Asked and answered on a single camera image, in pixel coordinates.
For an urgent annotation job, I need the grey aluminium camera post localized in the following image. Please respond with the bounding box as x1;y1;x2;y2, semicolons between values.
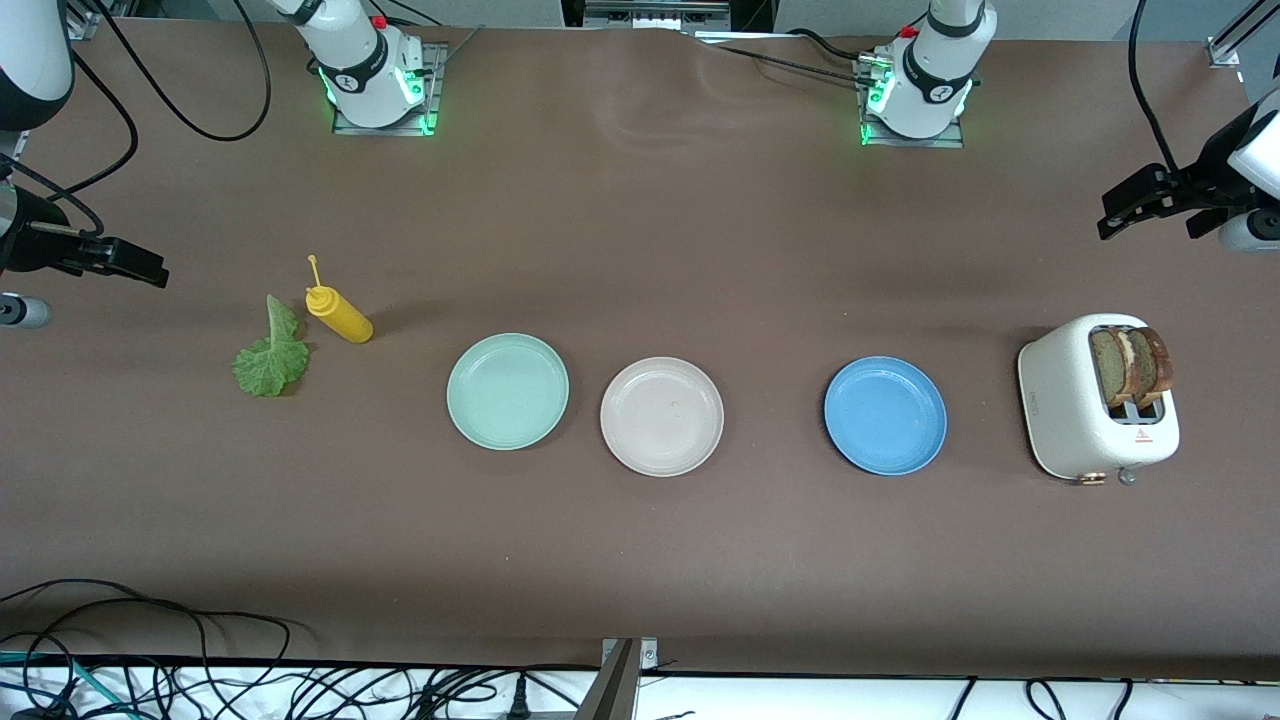
573;640;642;720

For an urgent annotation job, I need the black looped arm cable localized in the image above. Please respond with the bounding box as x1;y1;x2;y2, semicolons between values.
95;0;274;142

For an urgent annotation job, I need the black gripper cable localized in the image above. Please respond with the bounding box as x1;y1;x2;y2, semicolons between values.
0;40;139;238
1128;0;1183;173

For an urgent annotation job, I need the silver post foot bracket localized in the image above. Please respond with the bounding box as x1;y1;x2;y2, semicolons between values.
600;637;660;670

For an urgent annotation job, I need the beige plate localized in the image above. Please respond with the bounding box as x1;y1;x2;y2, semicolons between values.
600;356;725;478

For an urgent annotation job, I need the silver aluminium frame strut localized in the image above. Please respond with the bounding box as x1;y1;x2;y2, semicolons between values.
60;0;136;41
1205;0;1280;69

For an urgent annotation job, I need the black base power cable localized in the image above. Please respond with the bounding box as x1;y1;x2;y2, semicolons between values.
688;28;873;87

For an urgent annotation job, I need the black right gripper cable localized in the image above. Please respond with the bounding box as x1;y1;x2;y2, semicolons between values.
0;40;139;238

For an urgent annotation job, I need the grey metal frame piece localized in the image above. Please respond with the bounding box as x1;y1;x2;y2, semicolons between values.
583;0;733;31

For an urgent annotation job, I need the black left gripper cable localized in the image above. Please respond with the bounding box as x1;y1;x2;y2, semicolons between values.
1128;0;1183;173

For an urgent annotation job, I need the blue plate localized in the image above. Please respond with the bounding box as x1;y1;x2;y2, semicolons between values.
823;356;948;477

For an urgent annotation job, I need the teal cable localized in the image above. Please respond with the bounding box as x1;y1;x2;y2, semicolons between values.
0;650;113;720

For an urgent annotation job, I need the mint green plate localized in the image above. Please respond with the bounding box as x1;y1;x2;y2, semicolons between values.
446;332;571;452

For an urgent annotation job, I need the light wheat bread slice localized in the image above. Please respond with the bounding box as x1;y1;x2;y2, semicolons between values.
1089;327;1139;409

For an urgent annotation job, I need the green lettuce leaf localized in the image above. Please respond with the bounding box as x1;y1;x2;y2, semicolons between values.
232;294;313;398

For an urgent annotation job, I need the thin black table cable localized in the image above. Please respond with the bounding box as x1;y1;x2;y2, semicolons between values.
0;578;293;691

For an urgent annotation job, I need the brown table cover sheet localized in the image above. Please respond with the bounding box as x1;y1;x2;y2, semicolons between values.
0;18;1280;681

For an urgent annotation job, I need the cream white toaster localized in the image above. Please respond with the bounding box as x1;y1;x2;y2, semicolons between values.
1017;313;1181;487

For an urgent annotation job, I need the yellow squeeze bottle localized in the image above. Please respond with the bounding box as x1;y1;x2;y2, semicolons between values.
305;254;375;345

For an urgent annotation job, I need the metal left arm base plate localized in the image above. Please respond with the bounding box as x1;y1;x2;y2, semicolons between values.
855;55;967;150

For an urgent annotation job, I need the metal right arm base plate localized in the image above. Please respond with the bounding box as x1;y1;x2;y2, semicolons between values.
332;42;442;137

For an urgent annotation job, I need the dark crust bread slice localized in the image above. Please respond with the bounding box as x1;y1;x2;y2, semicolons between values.
1128;326;1175;407

